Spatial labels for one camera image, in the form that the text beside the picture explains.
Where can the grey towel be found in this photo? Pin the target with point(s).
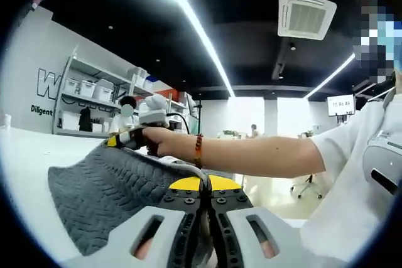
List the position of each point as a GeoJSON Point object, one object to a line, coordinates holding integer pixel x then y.
{"type": "Point", "coordinates": [110, 180]}

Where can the long ceiling light strip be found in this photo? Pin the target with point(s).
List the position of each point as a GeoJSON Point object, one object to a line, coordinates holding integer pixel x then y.
{"type": "Point", "coordinates": [199, 29]}

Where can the grey chest-worn device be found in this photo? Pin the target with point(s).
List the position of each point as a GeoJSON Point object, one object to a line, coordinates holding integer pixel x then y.
{"type": "Point", "coordinates": [377, 158]}

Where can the short ceiling light strip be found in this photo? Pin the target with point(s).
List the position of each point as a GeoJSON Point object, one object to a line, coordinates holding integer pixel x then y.
{"type": "Point", "coordinates": [329, 76]}

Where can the person's right hand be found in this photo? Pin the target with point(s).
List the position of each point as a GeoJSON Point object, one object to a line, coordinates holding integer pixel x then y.
{"type": "Point", "coordinates": [176, 144]}

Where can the black tripod stand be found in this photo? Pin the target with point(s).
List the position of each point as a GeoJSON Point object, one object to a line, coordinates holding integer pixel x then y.
{"type": "Point", "coordinates": [198, 114]}

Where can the grey metal shelf rack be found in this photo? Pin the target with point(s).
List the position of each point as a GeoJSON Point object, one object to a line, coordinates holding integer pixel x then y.
{"type": "Point", "coordinates": [88, 97]}

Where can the white clock display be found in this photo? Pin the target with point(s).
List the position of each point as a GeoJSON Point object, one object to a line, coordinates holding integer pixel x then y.
{"type": "Point", "coordinates": [340, 105]}

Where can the white flat box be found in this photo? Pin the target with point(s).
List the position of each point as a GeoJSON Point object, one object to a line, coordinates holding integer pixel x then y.
{"type": "Point", "coordinates": [69, 122]}

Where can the black bag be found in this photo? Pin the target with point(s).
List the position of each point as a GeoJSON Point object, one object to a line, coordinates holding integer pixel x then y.
{"type": "Point", "coordinates": [84, 120]}

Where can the white shelf with storage boxes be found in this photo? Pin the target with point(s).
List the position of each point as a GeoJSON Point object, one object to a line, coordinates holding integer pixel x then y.
{"type": "Point", "coordinates": [103, 90]}

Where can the operator in white shirt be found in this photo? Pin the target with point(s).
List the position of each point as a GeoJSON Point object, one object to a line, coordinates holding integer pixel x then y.
{"type": "Point", "coordinates": [339, 186]}

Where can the small green plants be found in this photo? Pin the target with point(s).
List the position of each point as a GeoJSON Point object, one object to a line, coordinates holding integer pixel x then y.
{"type": "Point", "coordinates": [230, 133]}

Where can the swivel chair star base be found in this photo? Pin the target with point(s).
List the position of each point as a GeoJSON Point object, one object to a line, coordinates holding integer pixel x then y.
{"type": "Point", "coordinates": [306, 184]}

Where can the ceiling air conditioner vent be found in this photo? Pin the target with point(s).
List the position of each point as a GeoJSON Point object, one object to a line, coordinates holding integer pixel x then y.
{"type": "Point", "coordinates": [307, 15]}

